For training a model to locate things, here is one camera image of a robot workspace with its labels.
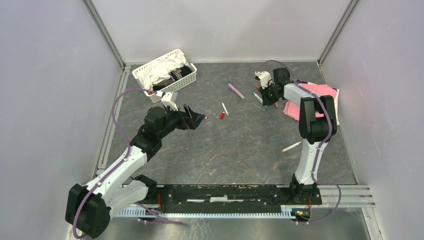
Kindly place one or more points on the purple pen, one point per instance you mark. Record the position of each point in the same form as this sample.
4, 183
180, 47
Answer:
234, 89

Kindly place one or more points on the white cloth in basket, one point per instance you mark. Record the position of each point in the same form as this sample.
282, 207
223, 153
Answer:
158, 70

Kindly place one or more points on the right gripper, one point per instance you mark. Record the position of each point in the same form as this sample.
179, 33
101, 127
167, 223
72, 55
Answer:
266, 101

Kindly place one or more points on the white cable duct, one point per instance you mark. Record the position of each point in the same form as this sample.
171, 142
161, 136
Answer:
139, 212

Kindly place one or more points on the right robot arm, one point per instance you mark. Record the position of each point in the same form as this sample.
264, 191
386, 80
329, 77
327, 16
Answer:
317, 122

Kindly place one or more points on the dark cloth in basket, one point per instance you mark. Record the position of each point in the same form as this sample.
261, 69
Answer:
179, 73

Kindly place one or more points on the white plastic basket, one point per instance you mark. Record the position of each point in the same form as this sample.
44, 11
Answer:
168, 85

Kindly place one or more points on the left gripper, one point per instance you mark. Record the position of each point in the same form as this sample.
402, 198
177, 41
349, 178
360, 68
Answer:
190, 119

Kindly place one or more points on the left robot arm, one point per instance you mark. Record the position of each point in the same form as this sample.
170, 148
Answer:
90, 207

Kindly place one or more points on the teal white marker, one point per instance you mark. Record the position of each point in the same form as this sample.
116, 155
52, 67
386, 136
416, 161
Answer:
258, 97

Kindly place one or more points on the white cloth under pink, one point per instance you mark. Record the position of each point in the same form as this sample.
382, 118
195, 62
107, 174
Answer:
297, 98

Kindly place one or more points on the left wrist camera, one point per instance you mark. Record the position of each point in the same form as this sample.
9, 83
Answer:
168, 100

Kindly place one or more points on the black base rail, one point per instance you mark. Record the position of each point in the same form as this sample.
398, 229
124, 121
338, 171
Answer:
230, 198

